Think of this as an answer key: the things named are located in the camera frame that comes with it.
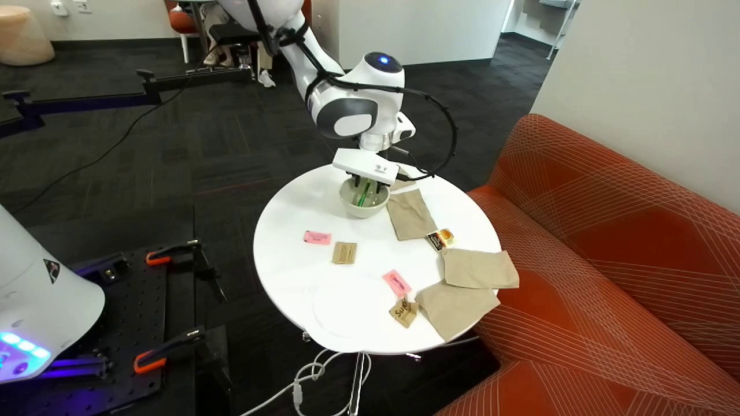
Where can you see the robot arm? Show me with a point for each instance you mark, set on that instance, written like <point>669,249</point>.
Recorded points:
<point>341,110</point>

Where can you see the green pen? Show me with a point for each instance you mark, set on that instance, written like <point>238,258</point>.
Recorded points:
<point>363,198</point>

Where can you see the white bowl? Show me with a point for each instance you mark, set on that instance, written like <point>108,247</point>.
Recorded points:
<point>363,209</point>

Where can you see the brown paper napkin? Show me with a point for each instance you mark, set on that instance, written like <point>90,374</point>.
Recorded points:
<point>410,216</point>
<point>480,270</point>
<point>454,309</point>

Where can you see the pink sachet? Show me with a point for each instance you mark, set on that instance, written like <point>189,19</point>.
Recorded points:
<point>396,283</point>
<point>317,237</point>

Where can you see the brown sachet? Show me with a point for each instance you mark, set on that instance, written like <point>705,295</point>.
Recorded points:
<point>403,313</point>
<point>344,253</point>

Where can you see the dark sauce packet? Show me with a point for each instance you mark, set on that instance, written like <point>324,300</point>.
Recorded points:
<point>441,239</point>

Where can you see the person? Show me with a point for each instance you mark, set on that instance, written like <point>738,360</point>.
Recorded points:
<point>266,75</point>

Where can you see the black and orange clamp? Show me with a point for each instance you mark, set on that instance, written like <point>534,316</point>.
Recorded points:
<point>185,254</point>
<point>167,349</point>

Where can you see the orange chair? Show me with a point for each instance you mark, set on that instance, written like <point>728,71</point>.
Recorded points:
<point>180,22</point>

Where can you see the orange sofa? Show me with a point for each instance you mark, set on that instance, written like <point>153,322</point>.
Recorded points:
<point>613,271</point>

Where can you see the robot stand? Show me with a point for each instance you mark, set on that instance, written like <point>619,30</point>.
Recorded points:
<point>133,323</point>

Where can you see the beige stool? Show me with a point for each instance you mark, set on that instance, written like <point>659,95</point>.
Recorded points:
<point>23,37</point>

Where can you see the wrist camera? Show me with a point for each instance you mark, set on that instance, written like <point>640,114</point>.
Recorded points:
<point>364,164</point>

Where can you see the wall socket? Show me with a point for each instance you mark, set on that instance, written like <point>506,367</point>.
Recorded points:
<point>82,5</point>
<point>58,7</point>

